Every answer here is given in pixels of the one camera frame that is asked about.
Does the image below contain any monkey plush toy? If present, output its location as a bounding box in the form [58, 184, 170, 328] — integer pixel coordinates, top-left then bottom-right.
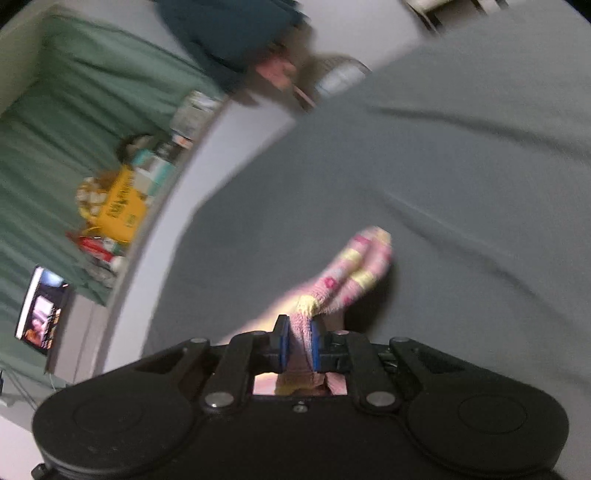
[76, 174, 115, 219]

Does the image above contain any clear plastic container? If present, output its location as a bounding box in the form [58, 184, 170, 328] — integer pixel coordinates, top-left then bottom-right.
[170, 90, 223, 136]

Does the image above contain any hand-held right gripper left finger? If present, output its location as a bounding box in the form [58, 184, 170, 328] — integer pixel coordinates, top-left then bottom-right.
[133, 315, 293, 412]

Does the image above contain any green curtain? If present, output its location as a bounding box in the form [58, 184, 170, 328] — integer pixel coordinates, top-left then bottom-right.
[0, 14, 225, 391]

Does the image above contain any grey flat box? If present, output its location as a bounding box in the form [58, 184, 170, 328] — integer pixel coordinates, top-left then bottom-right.
[45, 295, 112, 385]

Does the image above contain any cream black wooden chair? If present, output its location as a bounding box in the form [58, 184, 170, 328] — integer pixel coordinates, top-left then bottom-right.
[401, 0, 509, 32]

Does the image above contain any dark teal jacket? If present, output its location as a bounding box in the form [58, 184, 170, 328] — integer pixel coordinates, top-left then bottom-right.
[154, 0, 311, 94]

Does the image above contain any yellow box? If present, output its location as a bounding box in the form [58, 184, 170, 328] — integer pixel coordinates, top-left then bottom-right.
[76, 166, 149, 244]

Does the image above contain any pink yellow striped sweater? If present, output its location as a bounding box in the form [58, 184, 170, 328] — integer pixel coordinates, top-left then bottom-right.
[252, 226, 394, 398]

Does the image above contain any white teal cardboard box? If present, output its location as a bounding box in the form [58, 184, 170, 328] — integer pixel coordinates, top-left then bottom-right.
[133, 151, 177, 195]

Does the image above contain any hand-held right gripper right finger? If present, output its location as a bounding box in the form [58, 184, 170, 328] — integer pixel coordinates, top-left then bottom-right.
[308, 320, 468, 412]

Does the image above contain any grey bed sheet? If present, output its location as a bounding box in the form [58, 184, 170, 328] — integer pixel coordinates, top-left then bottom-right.
[139, 9, 591, 407]

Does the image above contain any open laptop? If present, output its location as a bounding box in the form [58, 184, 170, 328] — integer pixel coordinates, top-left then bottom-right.
[14, 265, 74, 357]

